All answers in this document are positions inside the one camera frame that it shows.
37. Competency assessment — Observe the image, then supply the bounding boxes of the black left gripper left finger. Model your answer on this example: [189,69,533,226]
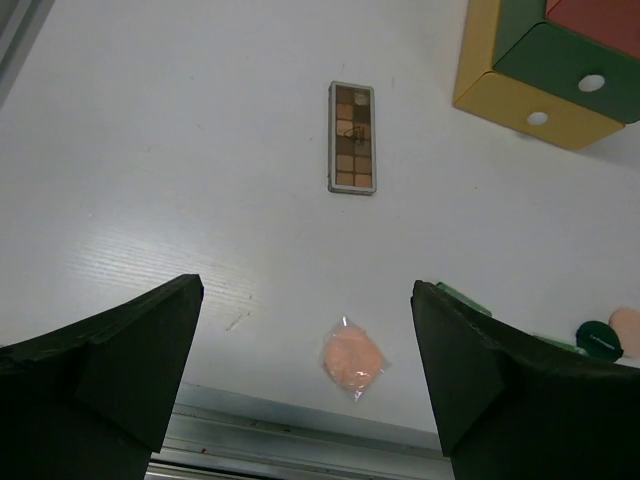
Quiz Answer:
[1,274,203,479]

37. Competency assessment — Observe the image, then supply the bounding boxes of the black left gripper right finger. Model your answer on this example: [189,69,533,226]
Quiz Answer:
[411,281,639,480]

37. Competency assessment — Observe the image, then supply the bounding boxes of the dark green round compact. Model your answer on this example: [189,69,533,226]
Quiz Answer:
[575,321,623,362]

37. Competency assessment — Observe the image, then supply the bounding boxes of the peach round powder puff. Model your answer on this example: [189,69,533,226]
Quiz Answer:
[609,307,640,359]

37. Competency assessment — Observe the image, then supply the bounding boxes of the peach makeup sponge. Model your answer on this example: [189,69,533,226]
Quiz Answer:
[319,315,391,402]

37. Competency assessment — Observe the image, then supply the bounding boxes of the red top drawer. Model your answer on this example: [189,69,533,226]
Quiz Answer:
[545,0,640,59]

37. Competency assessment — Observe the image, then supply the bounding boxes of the yellow bottom drawer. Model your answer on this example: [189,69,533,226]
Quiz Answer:
[454,72,624,150]

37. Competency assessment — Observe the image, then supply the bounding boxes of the brown eyeshadow palette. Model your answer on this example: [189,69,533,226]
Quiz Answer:
[327,81,377,196]

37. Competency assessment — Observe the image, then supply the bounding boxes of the red drawer cabinet shell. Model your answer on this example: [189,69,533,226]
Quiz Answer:
[452,0,640,109]

